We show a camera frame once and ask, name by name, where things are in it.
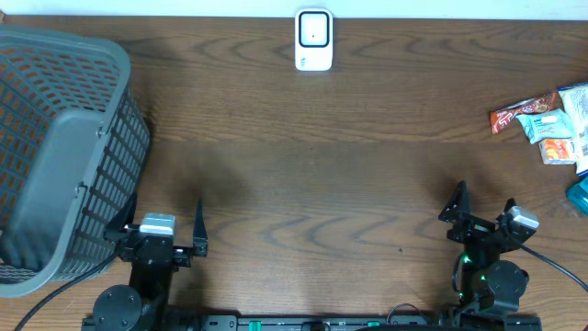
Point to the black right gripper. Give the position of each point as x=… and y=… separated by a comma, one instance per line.
x=474, y=226

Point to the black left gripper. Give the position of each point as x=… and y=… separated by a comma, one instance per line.
x=122, y=222

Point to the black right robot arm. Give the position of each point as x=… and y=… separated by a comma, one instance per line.
x=489, y=287

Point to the light blue snack packet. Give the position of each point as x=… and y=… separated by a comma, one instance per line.
x=554, y=124

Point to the small orange snack box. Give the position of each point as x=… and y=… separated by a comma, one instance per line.
x=558, y=151

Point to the grey plastic shopping basket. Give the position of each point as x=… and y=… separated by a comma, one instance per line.
x=73, y=145

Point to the blue mouthwash bottle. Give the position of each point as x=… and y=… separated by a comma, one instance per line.
x=578, y=196

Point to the beige snack bag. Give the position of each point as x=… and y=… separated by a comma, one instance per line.
x=574, y=101

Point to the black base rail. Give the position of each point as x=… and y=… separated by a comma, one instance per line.
x=234, y=323

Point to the red Top chocolate bar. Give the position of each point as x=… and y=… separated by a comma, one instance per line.
x=501, y=118

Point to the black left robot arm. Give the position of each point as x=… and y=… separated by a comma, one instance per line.
x=143, y=300

